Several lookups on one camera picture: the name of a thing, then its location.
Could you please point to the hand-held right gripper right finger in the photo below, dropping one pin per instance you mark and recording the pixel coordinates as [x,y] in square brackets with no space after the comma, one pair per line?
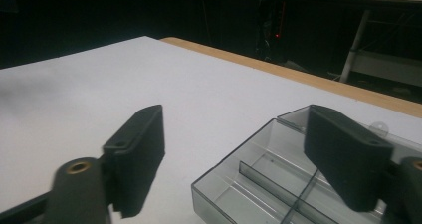
[348,164]

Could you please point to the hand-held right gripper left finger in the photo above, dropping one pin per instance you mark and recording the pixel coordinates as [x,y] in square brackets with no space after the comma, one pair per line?
[137,157]

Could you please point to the clear plastic compartment box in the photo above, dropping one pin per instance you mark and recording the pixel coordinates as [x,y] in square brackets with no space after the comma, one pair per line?
[265,177]

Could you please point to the white table mat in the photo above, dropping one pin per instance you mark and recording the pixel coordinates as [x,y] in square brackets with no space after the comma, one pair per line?
[132,94]

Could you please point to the white metal stand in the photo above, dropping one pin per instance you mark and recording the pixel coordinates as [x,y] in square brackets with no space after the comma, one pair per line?
[381,56]

